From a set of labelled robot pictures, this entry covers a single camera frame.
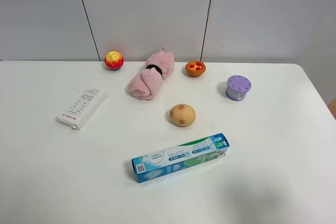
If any purple lidded round container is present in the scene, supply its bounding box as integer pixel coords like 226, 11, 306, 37
225, 75, 251, 101

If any blue green toothpaste box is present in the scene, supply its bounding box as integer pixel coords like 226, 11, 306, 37
132, 133, 230, 183

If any rolled pink towel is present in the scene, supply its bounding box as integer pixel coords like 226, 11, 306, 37
128, 47, 175, 100

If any toy bread bun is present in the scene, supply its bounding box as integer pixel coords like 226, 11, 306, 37
169, 104, 196, 127

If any red yellow toy ball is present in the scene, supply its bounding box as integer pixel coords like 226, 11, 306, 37
104, 51, 124, 71

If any white cardboard box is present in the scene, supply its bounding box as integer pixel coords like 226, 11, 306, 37
55, 87, 107, 130

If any toy fruit tart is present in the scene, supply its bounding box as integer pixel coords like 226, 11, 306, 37
185, 61, 206, 77

